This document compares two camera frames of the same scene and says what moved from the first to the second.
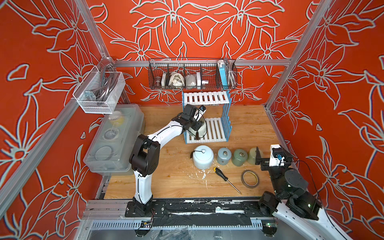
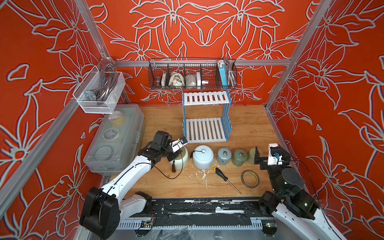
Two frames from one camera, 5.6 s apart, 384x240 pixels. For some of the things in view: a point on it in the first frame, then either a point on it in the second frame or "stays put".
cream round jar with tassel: x=201 y=131 to x=181 y=161
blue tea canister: x=224 y=156 stays put
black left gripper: x=198 y=124 to x=173 y=156
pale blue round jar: x=203 y=157 stays put
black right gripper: x=258 y=160 stays put
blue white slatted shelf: x=218 y=128 stays put
